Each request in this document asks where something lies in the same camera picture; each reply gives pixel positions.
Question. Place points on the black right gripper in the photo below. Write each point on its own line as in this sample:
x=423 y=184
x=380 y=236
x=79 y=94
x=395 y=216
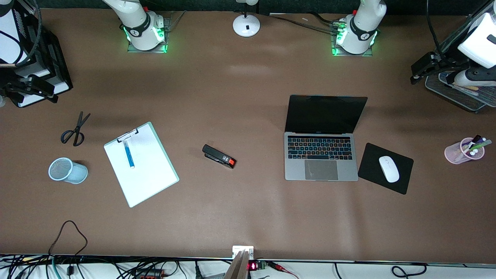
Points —
x=13 y=86

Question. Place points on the green marker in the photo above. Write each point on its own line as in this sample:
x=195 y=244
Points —
x=482 y=145

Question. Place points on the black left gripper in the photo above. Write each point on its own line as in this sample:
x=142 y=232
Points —
x=446 y=62

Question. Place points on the white paper sheet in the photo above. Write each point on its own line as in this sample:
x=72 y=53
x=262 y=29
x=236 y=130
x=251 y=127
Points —
x=147 y=178

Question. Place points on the pink translucent pen cup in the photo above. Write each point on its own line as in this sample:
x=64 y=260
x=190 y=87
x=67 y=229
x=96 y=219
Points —
x=455 y=153

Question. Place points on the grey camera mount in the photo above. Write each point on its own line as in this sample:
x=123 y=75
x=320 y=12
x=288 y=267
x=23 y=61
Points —
x=240 y=263

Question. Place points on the silver laptop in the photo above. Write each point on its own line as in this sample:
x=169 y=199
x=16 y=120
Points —
x=321 y=155

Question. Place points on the red lit circuit board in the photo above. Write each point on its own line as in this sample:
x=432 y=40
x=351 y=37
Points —
x=256 y=266

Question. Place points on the black mouse pad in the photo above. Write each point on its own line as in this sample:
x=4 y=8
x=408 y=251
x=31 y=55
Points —
x=372 y=170

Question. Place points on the white computer mouse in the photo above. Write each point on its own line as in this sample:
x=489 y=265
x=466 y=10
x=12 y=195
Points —
x=388 y=169

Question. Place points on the blue marker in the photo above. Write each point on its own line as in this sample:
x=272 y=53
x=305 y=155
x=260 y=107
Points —
x=129 y=154

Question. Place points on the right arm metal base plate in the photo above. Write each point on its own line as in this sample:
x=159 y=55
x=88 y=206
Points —
x=147 y=51

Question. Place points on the black scissors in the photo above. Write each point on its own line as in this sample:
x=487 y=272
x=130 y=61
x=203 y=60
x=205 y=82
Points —
x=77 y=133

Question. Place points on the black stapler with red end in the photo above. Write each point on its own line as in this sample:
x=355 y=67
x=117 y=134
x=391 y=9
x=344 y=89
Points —
x=217 y=155

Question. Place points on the black mesh desk tray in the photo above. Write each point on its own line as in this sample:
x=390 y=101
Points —
x=465 y=100

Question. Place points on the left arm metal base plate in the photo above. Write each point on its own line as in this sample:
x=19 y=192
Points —
x=350 y=54

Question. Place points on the black stacked paper tray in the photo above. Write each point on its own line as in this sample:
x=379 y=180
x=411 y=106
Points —
x=58 y=73

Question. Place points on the mint green clipboard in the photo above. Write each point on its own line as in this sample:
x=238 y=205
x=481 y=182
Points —
x=170 y=170

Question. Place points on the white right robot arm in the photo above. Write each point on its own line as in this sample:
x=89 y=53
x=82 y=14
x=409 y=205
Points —
x=141 y=27

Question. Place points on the black purple marker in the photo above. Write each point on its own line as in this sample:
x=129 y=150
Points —
x=476 y=139

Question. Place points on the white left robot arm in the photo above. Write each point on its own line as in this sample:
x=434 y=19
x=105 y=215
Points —
x=362 y=23

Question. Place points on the light blue mesh pen cup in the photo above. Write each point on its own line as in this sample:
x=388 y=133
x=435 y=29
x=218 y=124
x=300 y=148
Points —
x=73 y=172

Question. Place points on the white round lamp base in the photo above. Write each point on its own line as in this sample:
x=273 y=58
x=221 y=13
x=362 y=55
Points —
x=246 y=26

